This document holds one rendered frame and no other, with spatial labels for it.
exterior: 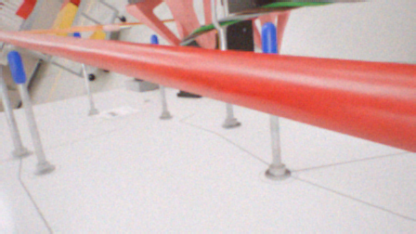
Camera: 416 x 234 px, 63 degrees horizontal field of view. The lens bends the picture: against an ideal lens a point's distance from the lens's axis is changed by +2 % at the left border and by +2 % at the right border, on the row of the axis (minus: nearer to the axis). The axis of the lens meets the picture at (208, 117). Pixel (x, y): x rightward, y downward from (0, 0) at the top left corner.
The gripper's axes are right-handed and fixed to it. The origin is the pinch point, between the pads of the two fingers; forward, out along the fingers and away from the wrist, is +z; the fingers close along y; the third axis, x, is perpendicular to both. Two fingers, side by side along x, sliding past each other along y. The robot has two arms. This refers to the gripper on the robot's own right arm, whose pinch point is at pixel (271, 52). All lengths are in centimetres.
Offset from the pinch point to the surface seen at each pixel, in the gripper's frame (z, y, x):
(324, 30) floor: 30, -47, 136
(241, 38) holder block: -4.7, 2.0, -9.4
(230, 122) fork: -0.3, 7.6, -21.4
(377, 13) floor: 24, -21, 135
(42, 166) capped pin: -2.7, 0.7, -34.6
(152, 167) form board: -1.5, 7.6, -30.5
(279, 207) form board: -1.6, 17.4, -30.9
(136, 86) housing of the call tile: 1.3, -18.3, -11.5
